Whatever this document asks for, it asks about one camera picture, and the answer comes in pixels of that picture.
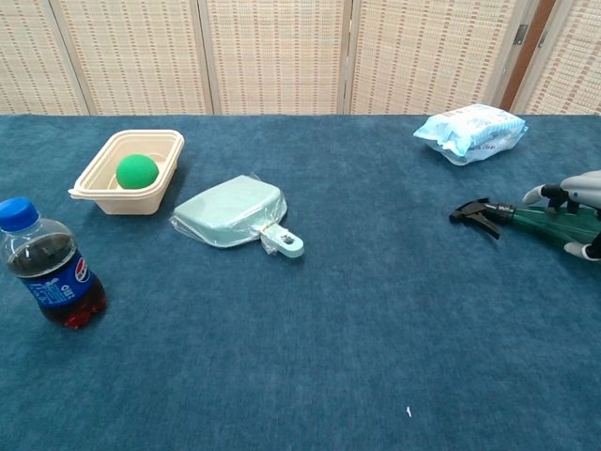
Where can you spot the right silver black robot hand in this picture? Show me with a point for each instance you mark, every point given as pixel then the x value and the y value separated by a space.
pixel 587 188

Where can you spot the green spray bottle black trigger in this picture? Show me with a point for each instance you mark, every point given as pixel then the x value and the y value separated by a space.
pixel 540 223

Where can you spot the small cola bottle blue cap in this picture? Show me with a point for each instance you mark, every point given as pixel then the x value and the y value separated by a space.
pixel 51 282

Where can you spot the narrow beige woven folding screen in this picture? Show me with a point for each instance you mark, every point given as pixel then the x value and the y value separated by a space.
pixel 573 70

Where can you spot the light blue wet wipes pack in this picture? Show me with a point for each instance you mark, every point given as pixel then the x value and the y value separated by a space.
pixel 474 131

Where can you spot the metal screen hinge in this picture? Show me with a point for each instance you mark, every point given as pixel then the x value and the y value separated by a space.
pixel 519 35

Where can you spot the dark blue table cloth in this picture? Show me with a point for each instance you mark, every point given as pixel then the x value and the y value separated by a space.
pixel 300 352

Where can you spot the wide beige woven folding screen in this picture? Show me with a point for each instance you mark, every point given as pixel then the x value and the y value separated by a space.
pixel 277 56

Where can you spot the mint green wrapped dustpan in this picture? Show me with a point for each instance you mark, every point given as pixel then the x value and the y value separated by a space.
pixel 225 211

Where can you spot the green ball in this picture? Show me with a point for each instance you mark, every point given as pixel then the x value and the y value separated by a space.
pixel 137 171

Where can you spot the beige plastic food container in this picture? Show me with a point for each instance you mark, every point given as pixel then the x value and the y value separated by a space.
pixel 136 202

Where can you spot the brown wooden post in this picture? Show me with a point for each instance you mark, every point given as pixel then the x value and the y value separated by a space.
pixel 526 61

